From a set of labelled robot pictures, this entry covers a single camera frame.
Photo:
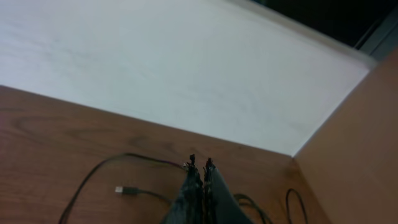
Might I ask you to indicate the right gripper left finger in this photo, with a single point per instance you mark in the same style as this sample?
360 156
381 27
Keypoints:
187 208

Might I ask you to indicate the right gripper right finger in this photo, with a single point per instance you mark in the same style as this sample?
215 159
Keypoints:
220 205

